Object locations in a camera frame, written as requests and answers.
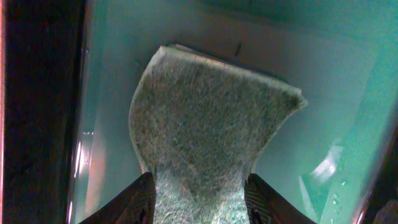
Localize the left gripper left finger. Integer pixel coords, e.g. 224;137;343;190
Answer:
80;172;156;224

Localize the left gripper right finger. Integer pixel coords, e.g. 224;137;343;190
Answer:
244;174;315;224

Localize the green scrubbing sponge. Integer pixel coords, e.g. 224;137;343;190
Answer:
129;46;307;223

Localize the black rectangular tray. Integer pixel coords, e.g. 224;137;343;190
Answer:
1;1;397;223

